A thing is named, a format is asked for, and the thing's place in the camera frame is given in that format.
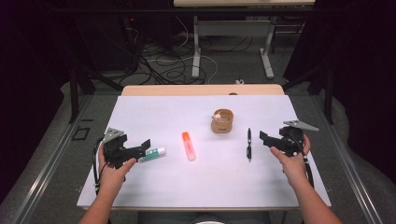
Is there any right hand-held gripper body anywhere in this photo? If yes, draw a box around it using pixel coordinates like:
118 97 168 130
270 119 320 157

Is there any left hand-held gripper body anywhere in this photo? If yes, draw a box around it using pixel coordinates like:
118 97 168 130
102 127 138 170

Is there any white and green glue stick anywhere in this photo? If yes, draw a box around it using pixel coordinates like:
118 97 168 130
138 147 167 162

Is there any black pen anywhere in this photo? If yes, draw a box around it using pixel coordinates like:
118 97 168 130
246 127 253 163

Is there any brown round pen holder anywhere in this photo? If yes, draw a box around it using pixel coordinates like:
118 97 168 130
210 107 234 134

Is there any orange highlighter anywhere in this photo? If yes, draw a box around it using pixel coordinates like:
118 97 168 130
181 131 197 161

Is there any person's right hand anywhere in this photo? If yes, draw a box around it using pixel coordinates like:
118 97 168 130
269 134 312 188

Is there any person's left hand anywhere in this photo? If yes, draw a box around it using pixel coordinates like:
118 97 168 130
97 146 138 192

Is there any black metal stand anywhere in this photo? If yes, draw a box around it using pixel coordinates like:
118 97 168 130
66 59 124 124
281 62 335 125

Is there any white table mat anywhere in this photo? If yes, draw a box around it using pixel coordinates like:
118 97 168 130
77 94 332 209

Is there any person's grey clothing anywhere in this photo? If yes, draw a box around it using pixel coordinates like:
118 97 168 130
136 211 272 224

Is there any dark computer case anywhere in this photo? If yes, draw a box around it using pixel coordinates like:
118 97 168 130
78 15 139 72

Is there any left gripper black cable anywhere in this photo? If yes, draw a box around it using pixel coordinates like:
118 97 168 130
92 136 108 195

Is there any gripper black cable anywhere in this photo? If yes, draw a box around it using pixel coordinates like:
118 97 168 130
92 136 108 195
292 133 316 189

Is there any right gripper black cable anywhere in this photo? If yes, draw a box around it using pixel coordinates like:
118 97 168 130
292 133 316 189

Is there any tangle of black floor cables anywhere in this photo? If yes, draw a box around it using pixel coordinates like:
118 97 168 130
124 18 208 87

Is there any white floor cable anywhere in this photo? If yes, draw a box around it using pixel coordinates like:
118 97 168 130
146 15 219 85

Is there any white metal desk frame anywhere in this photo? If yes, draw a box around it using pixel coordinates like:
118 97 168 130
173 0 316 80

